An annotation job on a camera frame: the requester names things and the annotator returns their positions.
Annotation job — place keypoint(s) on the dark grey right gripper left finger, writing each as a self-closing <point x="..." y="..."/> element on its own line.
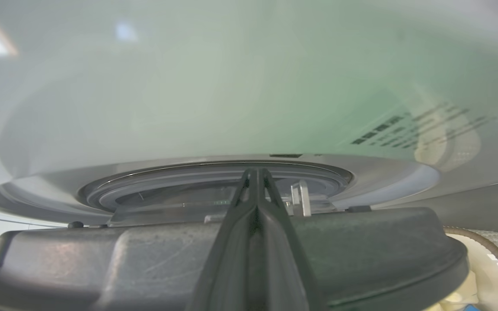
<point x="231" y="259"/>

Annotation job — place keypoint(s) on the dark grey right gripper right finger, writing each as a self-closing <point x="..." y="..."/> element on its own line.
<point x="279" y="259"/>

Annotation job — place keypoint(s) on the black round glass washer door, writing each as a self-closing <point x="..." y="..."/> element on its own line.
<point x="102" y="259"/>

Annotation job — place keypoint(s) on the yellow bear print garment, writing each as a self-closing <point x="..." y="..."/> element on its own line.
<point x="456" y="296"/>

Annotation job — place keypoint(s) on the white front-load washing machine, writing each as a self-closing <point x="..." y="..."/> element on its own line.
<point x="214" y="86"/>

